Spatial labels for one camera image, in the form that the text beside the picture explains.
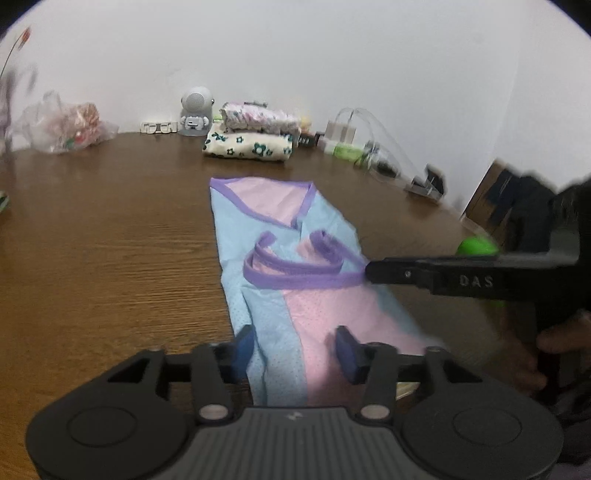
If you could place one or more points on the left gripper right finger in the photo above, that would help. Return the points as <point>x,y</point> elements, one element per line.
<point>375,366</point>

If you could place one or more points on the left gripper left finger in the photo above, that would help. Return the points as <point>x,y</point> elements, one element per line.
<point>213,368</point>

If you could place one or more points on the pink blue purple mesh garment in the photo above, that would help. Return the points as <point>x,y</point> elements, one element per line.
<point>292,268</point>

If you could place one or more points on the black phone holder stand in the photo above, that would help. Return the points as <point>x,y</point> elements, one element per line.
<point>432,188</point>

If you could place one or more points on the green transparent box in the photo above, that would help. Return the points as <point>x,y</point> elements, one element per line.
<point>349,152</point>

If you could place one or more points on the white power strip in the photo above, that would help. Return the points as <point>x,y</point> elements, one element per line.
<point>326,145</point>

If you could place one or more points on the cream green-flower folded cloth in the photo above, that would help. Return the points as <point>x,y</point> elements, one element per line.
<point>249,145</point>

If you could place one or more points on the right white charger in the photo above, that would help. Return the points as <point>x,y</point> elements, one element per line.
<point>347,134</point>

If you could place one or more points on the white charger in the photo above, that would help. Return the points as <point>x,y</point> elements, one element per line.
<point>336,131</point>
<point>347,134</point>

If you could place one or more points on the dark green labelled box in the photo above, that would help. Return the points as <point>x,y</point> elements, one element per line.
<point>309,140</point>

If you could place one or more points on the left white charger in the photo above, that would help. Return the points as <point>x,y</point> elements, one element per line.
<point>336,131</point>

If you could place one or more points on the white letter block ornament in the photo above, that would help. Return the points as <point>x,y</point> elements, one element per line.
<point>158,128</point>

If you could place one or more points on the white pink-flower folded cloth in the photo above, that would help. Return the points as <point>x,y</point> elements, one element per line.
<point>256,118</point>

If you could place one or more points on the white astronaut figure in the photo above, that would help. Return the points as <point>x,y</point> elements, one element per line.
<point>196,112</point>

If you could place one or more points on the yellow pink small boxes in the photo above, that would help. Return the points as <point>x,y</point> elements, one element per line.
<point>305,124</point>

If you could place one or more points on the green fabric pouch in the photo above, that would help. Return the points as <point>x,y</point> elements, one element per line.
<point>4,200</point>

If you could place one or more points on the clear plastic snack bag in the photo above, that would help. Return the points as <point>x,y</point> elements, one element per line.
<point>55,126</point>

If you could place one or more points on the pink artificial flower bouquet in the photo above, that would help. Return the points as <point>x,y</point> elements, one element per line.
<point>13,75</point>

